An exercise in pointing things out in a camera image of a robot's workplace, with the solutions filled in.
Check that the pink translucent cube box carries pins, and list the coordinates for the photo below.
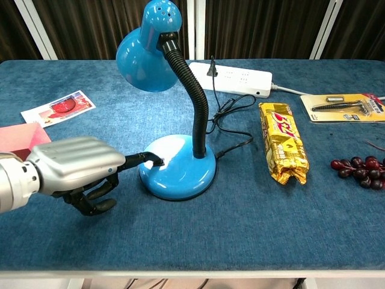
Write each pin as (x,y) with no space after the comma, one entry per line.
(21,137)

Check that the dark red grape bunch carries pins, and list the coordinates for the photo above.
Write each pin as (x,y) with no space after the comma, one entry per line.
(364,171)

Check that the yellow razor blister pack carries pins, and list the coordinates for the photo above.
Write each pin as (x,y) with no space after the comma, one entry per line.
(343,107)

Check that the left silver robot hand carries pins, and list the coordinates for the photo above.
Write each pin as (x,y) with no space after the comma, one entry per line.
(75,164)

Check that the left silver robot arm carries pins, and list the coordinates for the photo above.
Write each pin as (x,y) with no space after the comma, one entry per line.
(15,182)

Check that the red printed picture card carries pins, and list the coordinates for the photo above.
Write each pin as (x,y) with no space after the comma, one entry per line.
(58,108)

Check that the yellow snack package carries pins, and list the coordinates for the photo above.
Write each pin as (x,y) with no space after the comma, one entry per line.
(282,141)

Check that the blue table cloth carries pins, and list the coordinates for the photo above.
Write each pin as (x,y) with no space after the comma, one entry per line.
(192,228)

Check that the blue desk lamp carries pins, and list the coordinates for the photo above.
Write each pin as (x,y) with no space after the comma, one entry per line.
(180,177)

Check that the white power strip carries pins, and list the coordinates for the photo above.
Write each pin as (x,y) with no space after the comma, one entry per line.
(240,79)

